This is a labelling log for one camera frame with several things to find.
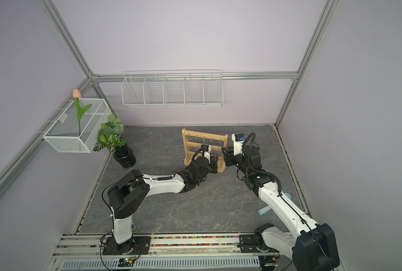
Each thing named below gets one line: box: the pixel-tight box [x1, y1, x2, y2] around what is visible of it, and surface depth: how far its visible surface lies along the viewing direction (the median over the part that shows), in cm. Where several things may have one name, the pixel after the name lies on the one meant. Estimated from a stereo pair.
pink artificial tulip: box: [72, 88, 93, 137], surface depth 82 cm
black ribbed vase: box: [112, 143, 137, 169], surface depth 96 cm
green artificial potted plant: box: [93, 114, 126, 154], surface depth 82 cm
